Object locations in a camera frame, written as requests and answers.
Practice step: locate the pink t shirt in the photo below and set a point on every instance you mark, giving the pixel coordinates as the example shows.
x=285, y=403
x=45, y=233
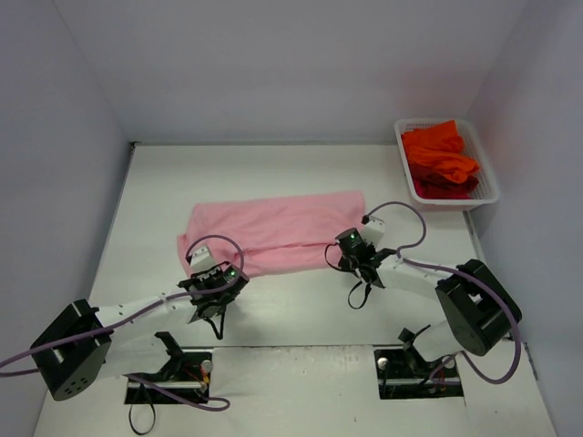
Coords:
x=273, y=235

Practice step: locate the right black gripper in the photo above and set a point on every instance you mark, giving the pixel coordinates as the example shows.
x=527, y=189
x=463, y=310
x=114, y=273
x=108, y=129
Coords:
x=363, y=271

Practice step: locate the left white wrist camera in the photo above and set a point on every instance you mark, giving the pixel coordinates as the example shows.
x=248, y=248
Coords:
x=199, y=260

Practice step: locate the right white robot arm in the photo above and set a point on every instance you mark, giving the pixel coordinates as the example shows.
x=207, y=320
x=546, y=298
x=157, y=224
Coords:
x=478, y=311

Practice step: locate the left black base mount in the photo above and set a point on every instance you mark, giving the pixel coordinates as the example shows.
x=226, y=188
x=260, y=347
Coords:
x=191, y=381

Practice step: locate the dark red t shirt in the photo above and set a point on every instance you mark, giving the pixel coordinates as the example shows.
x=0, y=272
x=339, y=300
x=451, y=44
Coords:
x=445, y=190

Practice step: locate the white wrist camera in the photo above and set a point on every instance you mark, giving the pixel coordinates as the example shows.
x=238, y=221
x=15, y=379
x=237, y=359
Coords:
x=373, y=230
x=199, y=260

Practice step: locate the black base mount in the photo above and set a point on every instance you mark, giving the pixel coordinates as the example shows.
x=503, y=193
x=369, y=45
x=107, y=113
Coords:
x=401, y=376
x=191, y=381

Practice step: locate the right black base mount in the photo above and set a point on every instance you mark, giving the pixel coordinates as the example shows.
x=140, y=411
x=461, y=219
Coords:
x=401, y=376

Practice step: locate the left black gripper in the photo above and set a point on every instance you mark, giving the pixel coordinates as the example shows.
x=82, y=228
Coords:
x=209, y=308

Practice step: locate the orange t shirt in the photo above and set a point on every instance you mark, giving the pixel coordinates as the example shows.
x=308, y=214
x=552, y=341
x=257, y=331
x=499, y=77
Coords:
x=439, y=150

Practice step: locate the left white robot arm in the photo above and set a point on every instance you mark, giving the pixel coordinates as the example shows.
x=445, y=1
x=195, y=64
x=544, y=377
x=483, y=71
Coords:
x=86, y=343

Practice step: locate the white plastic basket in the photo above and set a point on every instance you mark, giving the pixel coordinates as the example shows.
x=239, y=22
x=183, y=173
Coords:
x=486, y=192

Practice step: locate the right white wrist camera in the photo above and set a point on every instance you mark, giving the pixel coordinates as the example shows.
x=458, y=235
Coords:
x=373, y=230

